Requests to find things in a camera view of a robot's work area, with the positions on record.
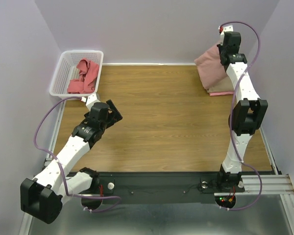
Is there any crumpled red t shirt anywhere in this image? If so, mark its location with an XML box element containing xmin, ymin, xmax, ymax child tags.
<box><xmin>67</xmin><ymin>58</ymin><xmax>99</xmax><ymax>94</ymax></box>

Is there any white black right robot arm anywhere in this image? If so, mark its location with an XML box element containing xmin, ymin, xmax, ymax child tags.
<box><xmin>216</xmin><ymin>43</ymin><xmax>268</xmax><ymax>191</ymax></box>

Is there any pink printed t shirt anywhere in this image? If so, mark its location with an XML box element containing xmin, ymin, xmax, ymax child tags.
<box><xmin>194</xmin><ymin>44</ymin><xmax>227</xmax><ymax>90</ymax></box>

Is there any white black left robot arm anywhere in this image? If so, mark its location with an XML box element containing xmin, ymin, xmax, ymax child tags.
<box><xmin>20</xmin><ymin>96</ymin><xmax>123</xmax><ymax>224</ymax></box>

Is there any aluminium frame rail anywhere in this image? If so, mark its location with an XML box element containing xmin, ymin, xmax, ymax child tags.
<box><xmin>17</xmin><ymin>100</ymin><xmax>294</xmax><ymax>235</ymax></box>

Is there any white plastic basket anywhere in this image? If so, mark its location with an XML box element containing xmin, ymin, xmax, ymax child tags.
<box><xmin>49</xmin><ymin>49</ymin><xmax>104</xmax><ymax>98</ymax></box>

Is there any circuit board with leds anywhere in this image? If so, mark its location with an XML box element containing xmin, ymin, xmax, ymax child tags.
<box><xmin>215</xmin><ymin>195</ymin><xmax>236</xmax><ymax>208</ymax></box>

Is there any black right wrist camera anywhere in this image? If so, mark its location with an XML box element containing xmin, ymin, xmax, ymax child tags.
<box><xmin>219</xmin><ymin>24</ymin><xmax>241</xmax><ymax>47</ymax></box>

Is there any white round knob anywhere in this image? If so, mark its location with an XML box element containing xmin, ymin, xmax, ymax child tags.
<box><xmin>107</xmin><ymin>182</ymin><xmax>114</xmax><ymax>190</ymax></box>

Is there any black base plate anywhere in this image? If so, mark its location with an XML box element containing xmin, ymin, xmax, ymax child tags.
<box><xmin>70</xmin><ymin>171</ymin><xmax>245</xmax><ymax>212</ymax></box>

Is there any silver round knob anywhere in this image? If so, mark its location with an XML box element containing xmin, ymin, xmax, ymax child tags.
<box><xmin>200</xmin><ymin>181</ymin><xmax>209</xmax><ymax>190</ymax></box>

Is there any folded beige t shirt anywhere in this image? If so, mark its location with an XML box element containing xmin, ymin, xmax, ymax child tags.
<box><xmin>207</xmin><ymin>77</ymin><xmax>234</xmax><ymax>93</ymax></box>

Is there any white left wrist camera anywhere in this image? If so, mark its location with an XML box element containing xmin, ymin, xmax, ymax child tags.
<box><xmin>81</xmin><ymin>93</ymin><xmax>100</xmax><ymax>111</ymax></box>

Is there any folded pink t shirt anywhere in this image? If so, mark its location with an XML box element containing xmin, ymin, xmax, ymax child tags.
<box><xmin>209</xmin><ymin>92</ymin><xmax>234</xmax><ymax>96</ymax></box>

